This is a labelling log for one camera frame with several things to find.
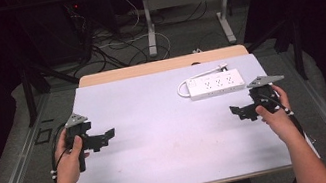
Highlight dark equipment cabinet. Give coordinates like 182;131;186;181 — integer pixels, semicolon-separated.
11;0;125;73

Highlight white table mat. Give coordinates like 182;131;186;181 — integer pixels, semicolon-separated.
56;49;295;183

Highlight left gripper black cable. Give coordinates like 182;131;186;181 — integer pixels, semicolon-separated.
42;122;78;183

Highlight white power strip cable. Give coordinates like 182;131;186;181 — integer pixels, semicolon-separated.
174;62;234;100

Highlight person's right hand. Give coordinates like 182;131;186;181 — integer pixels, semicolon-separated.
251;82;299;147

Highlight person's left hand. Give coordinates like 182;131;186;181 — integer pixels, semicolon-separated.
49;125;96;183

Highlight white floor cable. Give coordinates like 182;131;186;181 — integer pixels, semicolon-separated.
90;0;174;71

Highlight white power strip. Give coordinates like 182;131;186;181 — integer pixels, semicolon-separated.
185;66;248;102

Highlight black metal stand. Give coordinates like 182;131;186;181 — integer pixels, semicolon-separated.
240;11;311;91
16;50;87;128

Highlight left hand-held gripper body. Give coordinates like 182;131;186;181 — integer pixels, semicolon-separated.
61;108;107;175

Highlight bundle of black floor cables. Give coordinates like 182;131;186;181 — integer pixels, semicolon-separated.
63;0;160;78

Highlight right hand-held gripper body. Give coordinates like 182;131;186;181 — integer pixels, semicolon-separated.
244;71;291;119

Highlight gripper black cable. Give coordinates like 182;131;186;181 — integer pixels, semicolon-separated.
42;122;78;183
256;79;320;163

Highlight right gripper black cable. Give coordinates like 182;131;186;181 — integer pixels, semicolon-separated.
256;79;320;163

